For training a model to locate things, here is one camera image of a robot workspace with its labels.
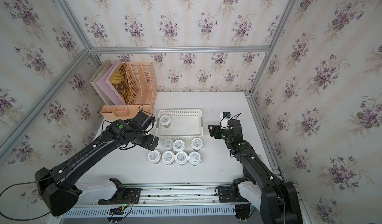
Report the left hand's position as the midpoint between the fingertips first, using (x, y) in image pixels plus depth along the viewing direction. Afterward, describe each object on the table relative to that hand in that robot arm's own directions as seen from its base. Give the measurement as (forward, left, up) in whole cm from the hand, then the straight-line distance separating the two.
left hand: (152, 142), depth 75 cm
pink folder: (+32, +31, +12) cm, 46 cm away
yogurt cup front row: (-4, 0, -9) cm, 10 cm away
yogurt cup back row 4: (+4, -23, -10) cm, 26 cm away
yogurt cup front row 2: (-4, -8, -10) cm, 13 cm away
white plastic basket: (+21, -17, -15) cm, 31 cm away
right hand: (+11, -34, -2) cm, 36 cm away
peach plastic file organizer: (+43, +15, -7) cm, 46 cm away
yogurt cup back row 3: (+3, -13, -9) cm, 16 cm away
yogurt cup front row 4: (-5, -22, -9) cm, 24 cm away
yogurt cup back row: (+20, -3, -9) cm, 22 cm away
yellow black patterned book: (+42, +28, +5) cm, 51 cm away
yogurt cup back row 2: (+4, -6, -11) cm, 13 cm away
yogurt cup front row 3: (-5, -15, -10) cm, 18 cm away
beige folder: (+44, +35, +14) cm, 58 cm away
